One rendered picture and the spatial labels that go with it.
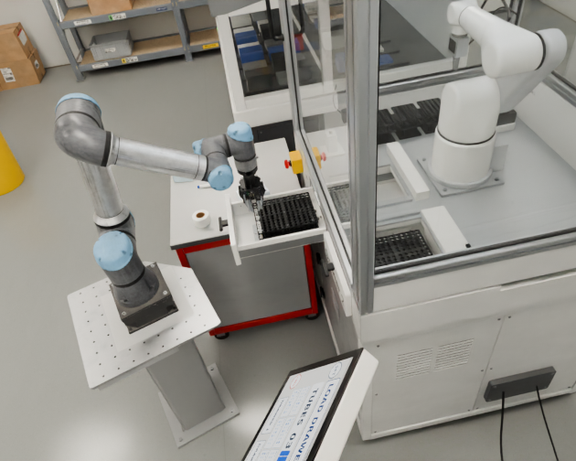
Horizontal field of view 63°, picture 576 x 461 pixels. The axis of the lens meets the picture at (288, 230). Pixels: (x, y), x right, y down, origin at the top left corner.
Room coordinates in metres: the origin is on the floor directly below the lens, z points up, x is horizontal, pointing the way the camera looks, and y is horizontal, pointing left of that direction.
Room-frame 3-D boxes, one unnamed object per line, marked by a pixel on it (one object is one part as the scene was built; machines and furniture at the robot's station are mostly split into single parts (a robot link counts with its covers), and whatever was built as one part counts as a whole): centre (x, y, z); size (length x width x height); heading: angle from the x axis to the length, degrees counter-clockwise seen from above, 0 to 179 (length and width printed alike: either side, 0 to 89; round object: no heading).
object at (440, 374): (1.31, -0.60, 0.40); 1.03 x 0.95 x 0.80; 4
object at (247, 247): (1.32, -0.01, 0.86); 0.40 x 0.26 x 0.06; 94
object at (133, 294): (1.09, 0.55, 0.90); 0.15 x 0.15 x 0.10
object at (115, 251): (1.10, 0.55, 1.02); 0.13 x 0.12 x 0.14; 11
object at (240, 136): (1.30, 0.10, 1.24); 0.09 x 0.08 x 0.11; 101
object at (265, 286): (1.71, 0.21, 0.38); 0.62 x 0.58 x 0.76; 4
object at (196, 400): (1.09, 0.54, 0.38); 0.30 x 0.30 x 0.76; 23
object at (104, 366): (1.08, 0.56, 0.70); 0.45 x 0.44 x 0.12; 113
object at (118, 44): (5.22, 1.56, 0.22); 0.40 x 0.30 x 0.17; 93
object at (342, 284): (1.01, -0.14, 0.87); 0.29 x 0.02 x 0.11; 4
